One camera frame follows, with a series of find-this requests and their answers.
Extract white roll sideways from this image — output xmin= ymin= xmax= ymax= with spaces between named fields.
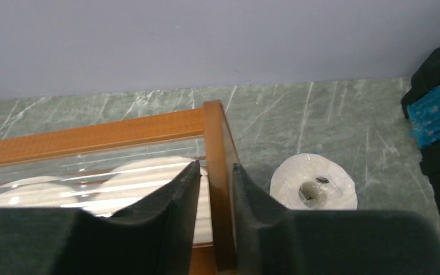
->
xmin=84 ymin=156 xmax=213 ymax=243

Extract blue roll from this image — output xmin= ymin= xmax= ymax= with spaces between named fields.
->
xmin=269 ymin=154 xmax=358 ymax=210

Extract white roll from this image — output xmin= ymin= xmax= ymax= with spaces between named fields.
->
xmin=0 ymin=176 xmax=78 ymax=207

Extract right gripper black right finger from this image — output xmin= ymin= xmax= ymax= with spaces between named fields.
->
xmin=233 ymin=164 xmax=440 ymax=274

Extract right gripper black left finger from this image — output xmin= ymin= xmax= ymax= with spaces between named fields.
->
xmin=0 ymin=161 xmax=201 ymax=274

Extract orange wooden two-tier shelf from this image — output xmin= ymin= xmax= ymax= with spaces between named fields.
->
xmin=0 ymin=100 xmax=239 ymax=274

